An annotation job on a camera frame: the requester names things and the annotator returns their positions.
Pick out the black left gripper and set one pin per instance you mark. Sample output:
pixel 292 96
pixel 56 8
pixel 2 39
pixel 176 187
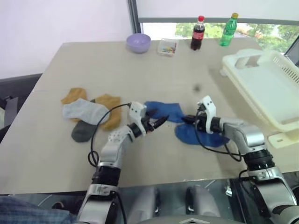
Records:
pixel 148 124

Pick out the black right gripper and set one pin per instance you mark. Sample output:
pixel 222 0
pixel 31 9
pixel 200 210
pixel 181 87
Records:
pixel 202 121

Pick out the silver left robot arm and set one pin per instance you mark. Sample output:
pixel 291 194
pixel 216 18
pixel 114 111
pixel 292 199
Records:
pixel 112 144

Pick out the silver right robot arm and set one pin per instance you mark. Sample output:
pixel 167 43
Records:
pixel 245 135

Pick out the blue sock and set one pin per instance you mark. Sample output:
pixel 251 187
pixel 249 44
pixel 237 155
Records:
pixel 168 108
pixel 187 135

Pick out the mustard yellow sock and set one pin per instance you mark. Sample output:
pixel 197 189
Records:
pixel 113 109
pixel 74 93

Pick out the light grey sock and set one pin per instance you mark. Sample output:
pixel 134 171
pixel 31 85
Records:
pixel 81 110

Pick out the dark grey sock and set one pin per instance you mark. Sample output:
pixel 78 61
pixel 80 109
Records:
pixel 81 132

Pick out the cream plastic basket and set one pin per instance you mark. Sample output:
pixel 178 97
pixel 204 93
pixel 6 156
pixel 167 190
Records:
pixel 261 86

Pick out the clear box of coloured bits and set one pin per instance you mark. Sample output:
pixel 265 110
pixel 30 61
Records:
pixel 167 47

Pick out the purple plastic bowl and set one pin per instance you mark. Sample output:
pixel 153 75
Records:
pixel 138 43

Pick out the cola bottle with red cap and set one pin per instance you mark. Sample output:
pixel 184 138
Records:
pixel 198 35

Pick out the green bottle with yellow cap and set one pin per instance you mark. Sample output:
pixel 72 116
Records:
pixel 228 32

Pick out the cream plastic tray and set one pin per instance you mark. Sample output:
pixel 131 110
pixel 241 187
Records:
pixel 283 138

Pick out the grey robot torso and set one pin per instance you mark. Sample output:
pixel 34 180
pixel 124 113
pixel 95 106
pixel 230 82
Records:
pixel 187 220

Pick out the white roller blind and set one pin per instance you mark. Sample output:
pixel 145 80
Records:
pixel 210 9

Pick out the dark screen edge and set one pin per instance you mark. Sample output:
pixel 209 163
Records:
pixel 294 52

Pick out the grey chair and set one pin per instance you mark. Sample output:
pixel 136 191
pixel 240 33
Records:
pixel 16 88

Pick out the blue plaid cloth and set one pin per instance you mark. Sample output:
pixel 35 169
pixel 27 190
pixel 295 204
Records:
pixel 28 210

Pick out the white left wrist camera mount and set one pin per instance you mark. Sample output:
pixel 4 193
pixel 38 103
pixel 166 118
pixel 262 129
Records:
pixel 136 112

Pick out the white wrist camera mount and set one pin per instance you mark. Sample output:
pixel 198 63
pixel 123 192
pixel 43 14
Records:
pixel 136 112
pixel 208 103

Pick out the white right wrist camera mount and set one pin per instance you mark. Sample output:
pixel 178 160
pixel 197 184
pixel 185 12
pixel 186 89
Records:
pixel 208 103

